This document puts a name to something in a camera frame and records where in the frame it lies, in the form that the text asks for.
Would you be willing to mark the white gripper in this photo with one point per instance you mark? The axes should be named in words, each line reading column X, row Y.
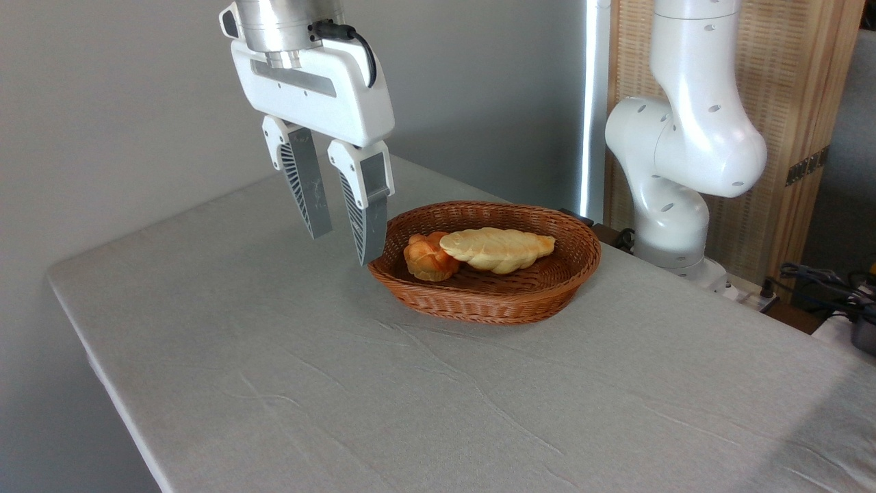
column 328, row 96

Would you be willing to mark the long braided bread loaf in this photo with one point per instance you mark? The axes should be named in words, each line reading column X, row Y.
column 499, row 248

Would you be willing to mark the round knotted bread roll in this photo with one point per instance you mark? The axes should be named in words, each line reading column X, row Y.
column 424, row 260

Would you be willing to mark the brown wicker basket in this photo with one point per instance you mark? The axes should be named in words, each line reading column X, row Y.
column 520, row 294

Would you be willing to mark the black clamp behind basket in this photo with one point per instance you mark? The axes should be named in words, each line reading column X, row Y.
column 609, row 234

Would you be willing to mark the grey tablecloth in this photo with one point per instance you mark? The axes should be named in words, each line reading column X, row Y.
column 274, row 342

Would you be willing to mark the brass screen hinge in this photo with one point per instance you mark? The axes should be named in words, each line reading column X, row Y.
column 807, row 165

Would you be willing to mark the wooden bamboo screen panel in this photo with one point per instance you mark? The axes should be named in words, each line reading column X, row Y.
column 794, row 68

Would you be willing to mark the white vertical post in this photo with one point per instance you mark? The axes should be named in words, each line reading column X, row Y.
column 594, row 103

